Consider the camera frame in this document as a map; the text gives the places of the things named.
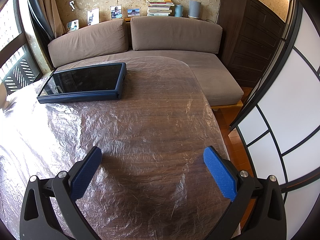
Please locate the white wall lamp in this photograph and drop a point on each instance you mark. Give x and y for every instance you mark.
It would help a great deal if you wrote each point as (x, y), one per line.
(72, 5)

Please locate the brown sofa seat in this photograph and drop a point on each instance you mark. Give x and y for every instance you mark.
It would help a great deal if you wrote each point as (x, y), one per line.
(215, 80)

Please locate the short brown back cushion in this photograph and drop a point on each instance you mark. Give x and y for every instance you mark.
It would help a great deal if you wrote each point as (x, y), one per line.
(175, 32)

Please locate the blue cylinder container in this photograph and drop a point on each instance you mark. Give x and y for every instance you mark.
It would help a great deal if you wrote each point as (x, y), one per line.
(178, 11)

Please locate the rounded photo frame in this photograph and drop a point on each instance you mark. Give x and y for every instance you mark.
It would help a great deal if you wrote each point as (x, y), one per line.
(73, 25)

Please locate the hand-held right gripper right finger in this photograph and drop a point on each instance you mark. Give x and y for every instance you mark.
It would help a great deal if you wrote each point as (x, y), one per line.
(220, 172)

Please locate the grey cylinder speaker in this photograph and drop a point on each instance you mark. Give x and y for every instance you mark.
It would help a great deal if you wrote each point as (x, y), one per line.
(194, 9)

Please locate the beige curtain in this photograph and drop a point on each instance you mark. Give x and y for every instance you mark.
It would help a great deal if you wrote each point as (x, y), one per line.
(53, 10)

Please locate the dark blue tablet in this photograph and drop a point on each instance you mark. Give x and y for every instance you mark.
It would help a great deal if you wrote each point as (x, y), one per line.
(82, 80)

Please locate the portrait photo with sunglasses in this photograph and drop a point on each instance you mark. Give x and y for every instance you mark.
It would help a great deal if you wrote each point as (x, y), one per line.
(116, 12)

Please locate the dark curtain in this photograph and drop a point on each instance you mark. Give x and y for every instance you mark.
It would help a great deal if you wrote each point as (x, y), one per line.
(40, 12)

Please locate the dark wooden cabinet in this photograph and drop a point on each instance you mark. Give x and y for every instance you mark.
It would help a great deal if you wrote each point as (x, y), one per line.
(250, 35)

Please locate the stack of books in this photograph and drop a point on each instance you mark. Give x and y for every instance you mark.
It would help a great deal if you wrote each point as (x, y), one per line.
(160, 7)

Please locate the long brown back cushion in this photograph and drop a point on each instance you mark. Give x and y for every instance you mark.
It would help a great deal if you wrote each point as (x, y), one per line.
(87, 42)

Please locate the dark framed window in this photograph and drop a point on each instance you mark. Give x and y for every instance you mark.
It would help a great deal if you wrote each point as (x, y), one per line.
(21, 75)

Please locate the building landscape photo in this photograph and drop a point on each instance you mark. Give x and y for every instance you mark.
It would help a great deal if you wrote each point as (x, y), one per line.
(133, 12)

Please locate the white panel sliding screen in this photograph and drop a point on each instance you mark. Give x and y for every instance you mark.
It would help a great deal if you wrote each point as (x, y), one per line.
(287, 100)

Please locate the standing figure photo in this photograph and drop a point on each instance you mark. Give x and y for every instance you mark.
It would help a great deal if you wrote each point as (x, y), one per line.
(93, 17)

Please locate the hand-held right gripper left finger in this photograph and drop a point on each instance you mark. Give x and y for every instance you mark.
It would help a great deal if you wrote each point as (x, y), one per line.
(83, 175)

